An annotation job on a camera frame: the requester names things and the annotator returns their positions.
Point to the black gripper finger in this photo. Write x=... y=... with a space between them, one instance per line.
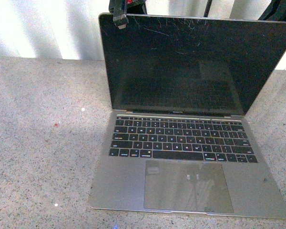
x=276 y=11
x=118 y=8

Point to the grey laptop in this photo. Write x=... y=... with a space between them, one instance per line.
x=177 y=139

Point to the white pleated curtain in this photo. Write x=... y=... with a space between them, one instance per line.
x=69 y=29

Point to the blue desk lamp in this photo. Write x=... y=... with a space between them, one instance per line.
x=207 y=8

